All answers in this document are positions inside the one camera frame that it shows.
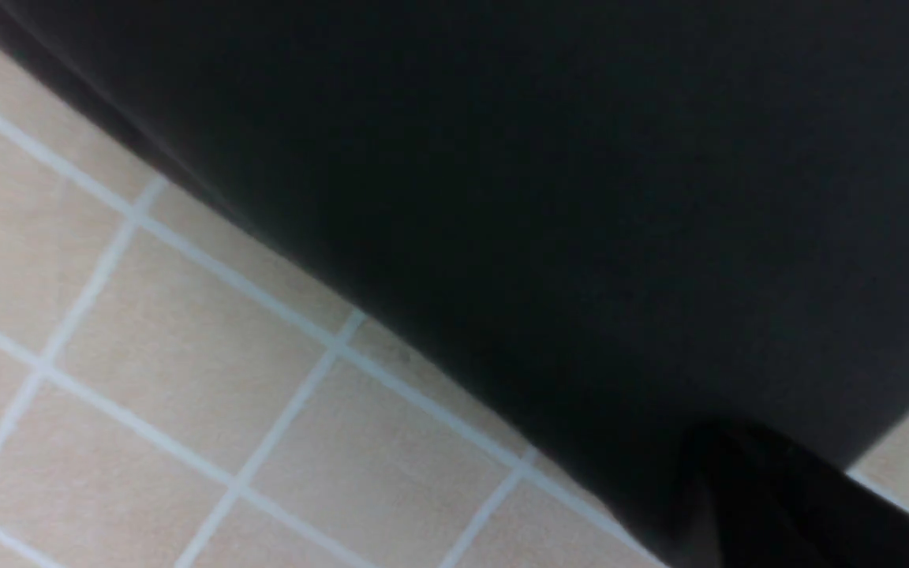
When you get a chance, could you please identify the dark gray long-sleeve shirt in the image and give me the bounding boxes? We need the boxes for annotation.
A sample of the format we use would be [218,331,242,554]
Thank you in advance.
[0,1,909,567]

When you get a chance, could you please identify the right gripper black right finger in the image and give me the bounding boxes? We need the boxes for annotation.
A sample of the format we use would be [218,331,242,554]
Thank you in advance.
[740,429,909,567]

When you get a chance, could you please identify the beige checkered table mat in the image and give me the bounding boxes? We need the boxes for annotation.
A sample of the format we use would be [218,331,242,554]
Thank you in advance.
[0,48,909,567]

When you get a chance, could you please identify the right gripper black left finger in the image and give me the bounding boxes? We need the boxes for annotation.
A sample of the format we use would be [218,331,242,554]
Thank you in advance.
[668,425,762,567]

